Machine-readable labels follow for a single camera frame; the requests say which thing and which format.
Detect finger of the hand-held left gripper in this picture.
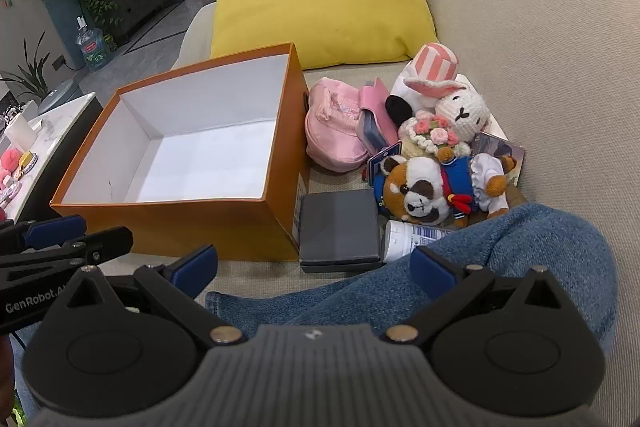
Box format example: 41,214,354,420
0,215,88,253
0,227,135,279

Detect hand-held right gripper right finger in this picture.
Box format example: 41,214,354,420
382,247,598,349

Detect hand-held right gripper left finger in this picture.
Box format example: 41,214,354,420
44,244,249,348

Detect white lotion tube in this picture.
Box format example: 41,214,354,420
382,219,453,264

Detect orange cardboard box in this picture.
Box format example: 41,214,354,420
50,43,312,263

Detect red panda plush sailor outfit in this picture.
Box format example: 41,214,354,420
372,152,518,228

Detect grey box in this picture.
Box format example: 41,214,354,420
299,189,383,273

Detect blue card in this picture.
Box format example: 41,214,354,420
367,141,405,182

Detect printed card box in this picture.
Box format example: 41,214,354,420
470,132,527,188

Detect white crochet bunny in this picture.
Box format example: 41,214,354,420
400,77,493,160

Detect pink fabric pouch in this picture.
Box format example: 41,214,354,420
305,77,368,170

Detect white dog plush black ears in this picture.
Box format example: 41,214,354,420
385,43,466,128

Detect person's jeans leg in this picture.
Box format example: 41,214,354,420
205,203,618,358

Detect pink pompom ball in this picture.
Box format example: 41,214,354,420
0,149,22,174

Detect marble side table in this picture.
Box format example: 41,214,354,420
0,92,103,223

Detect long-leaf potted plant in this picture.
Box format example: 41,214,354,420
0,34,51,102

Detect large water jug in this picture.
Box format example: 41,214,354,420
75,17,112,72

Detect beige sofa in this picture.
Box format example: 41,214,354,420
170,0,640,427

